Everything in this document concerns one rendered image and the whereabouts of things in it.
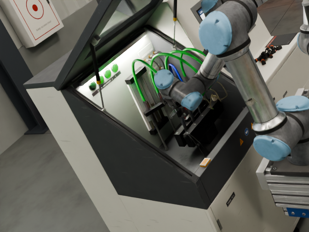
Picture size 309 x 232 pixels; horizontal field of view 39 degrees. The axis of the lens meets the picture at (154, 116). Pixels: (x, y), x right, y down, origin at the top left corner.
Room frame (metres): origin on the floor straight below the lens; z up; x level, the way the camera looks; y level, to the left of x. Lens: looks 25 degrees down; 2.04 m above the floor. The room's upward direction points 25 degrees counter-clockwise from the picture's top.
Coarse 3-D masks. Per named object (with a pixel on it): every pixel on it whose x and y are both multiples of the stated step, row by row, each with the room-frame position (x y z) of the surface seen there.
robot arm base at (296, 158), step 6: (300, 144) 1.27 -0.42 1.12; (306, 144) 1.26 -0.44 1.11; (294, 150) 1.28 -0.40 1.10; (300, 150) 1.27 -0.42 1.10; (306, 150) 1.25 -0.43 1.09; (288, 156) 1.31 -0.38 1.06; (294, 156) 1.28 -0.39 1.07; (300, 156) 1.26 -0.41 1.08; (306, 156) 1.25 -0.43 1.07; (294, 162) 1.28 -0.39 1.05; (300, 162) 1.26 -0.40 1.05; (306, 162) 1.25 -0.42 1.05
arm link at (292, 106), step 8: (296, 96) 1.34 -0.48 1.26; (304, 96) 1.32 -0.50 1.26; (280, 104) 1.32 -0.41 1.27; (288, 104) 1.29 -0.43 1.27; (296, 104) 1.27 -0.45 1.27; (304, 104) 1.26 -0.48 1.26; (288, 112) 1.27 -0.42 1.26; (296, 112) 1.26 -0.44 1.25; (304, 112) 1.26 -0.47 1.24; (296, 120) 1.24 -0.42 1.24; (304, 120) 1.25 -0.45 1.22; (304, 128) 1.23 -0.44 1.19; (304, 136) 1.26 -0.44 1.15
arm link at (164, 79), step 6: (162, 72) 1.56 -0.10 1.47; (168, 72) 1.55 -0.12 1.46; (156, 78) 1.56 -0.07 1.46; (162, 78) 1.55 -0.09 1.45; (168, 78) 1.54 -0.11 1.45; (174, 78) 1.56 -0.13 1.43; (156, 84) 1.55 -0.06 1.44; (162, 84) 1.54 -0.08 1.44; (168, 84) 1.53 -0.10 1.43; (162, 90) 1.56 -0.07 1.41; (168, 90) 1.54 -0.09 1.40
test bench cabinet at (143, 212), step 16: (128, 208) 1.98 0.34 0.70; (144, 208) 1.88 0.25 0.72; (160, 208) 1.79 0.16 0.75; (176, 208) 1.71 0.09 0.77; (192, 208) 1.63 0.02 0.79; (208, 208) 1.58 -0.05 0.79; (144, 224) 1.93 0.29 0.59; (160, 224) 1.83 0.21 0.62; (176, 224) 1.75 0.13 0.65; (192, 224) 1.67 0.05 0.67; (208, 224) 1.59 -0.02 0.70
